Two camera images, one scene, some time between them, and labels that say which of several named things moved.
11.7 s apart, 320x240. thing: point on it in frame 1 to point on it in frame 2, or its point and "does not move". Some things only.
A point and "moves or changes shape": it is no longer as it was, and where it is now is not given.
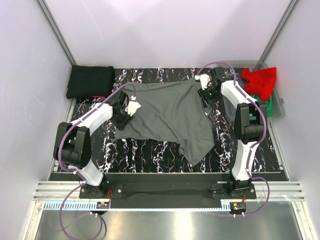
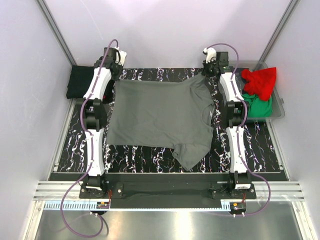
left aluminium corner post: (48, 15) does not move
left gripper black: (121, 125) to (117, 77)
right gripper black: (207, 101) to (204, 71)
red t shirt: (260, 83) does not move
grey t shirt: (174, 112) moves or changes shape
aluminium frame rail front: (281, 190) does not move
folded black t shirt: (90, 81) does not move
